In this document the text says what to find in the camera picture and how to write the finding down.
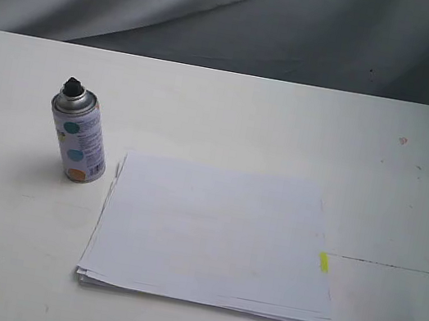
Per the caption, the white spray paint can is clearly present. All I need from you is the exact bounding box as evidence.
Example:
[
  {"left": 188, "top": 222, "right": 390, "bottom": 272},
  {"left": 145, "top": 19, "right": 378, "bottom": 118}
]
[{"left": 51, "top": 77, "right": 106, "bottom": 183}]

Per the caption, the white paper stack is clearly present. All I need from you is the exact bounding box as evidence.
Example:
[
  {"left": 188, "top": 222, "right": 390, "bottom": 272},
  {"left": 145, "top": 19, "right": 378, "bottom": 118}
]
[{"left": 76, "top": 151, "right": 331, "bottom": 321}]

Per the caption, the yellow tape marker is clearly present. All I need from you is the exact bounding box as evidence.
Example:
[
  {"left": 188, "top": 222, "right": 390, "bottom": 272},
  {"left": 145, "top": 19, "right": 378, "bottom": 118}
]
[{"left": 319, "top": 252, "right": 329, "bottom": 273}]

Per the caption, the grey backdrop cloth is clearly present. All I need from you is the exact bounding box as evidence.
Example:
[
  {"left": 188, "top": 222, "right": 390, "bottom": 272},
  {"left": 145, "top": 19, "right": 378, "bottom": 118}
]
[{"left": 0, "top": 0, "right": 429, "bottom": 104}]

